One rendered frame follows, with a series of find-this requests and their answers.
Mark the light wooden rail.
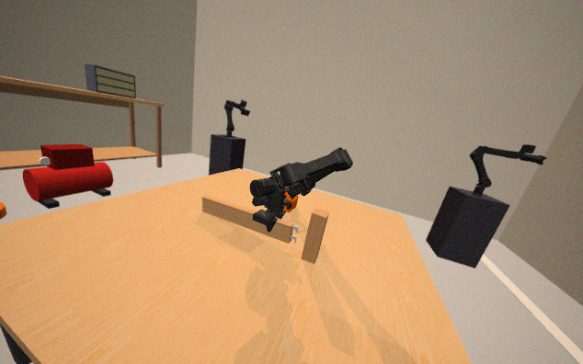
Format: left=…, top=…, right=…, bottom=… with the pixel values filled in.
left=201, top=195, right=298, bottom=244

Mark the brown wooden post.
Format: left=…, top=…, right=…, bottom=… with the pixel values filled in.
left=301, top=208, right=329, bottom=264

